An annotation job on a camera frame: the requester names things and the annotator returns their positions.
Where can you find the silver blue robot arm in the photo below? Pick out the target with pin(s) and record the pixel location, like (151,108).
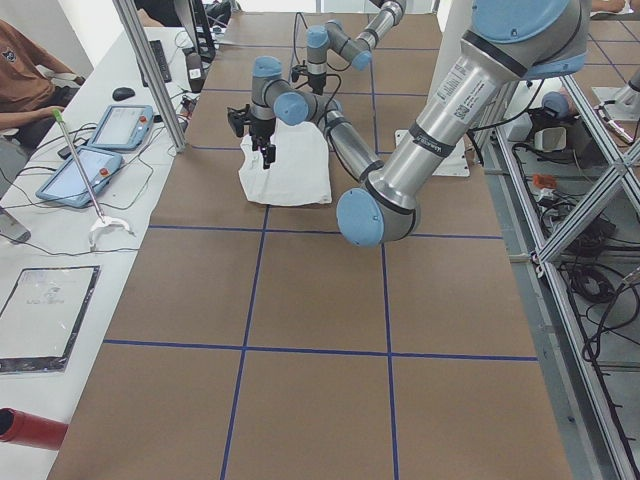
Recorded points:
(506,41)
(357,52)

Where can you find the white curved plastic piece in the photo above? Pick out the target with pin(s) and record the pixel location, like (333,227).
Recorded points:
(106,224)

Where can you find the blue teach pendant far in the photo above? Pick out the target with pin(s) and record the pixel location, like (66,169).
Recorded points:
(122,127)

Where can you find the black framed document sheet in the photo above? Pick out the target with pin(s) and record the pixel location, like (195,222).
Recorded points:
(42,317)

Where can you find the white printed long-sleeve shirt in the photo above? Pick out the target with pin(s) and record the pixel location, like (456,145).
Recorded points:
(300,174)

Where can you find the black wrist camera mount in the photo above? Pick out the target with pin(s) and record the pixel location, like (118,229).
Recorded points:
(298,71)
(239,119)

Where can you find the red cylinder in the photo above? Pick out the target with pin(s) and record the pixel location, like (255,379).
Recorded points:
(25,429)

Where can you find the long metal reaching stick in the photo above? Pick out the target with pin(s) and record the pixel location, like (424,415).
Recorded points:
(59,120)

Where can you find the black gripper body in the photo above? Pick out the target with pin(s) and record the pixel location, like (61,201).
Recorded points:
(316,83)
(261,134)

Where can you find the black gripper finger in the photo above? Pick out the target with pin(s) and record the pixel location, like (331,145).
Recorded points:
(269,155)

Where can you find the blue teach pendant near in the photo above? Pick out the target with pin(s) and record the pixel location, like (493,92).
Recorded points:
(66,185)

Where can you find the blue teach pendant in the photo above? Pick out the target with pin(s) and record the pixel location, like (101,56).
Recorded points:
(66,185)
(122,127)

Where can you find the black keyboard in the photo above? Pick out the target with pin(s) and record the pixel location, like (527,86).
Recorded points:
(159,55)

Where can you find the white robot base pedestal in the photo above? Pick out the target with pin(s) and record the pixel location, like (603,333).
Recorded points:
(465,79)

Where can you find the black computer mouse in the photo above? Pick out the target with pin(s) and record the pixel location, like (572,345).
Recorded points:
(122,93)

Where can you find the black labelled box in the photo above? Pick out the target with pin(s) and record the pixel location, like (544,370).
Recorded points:
(195,72)

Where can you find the person in brown shirt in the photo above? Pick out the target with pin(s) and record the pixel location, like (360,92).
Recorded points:
(28,97)

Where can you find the aluminium frame post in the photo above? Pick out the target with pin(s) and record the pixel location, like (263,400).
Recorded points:
(137,36)

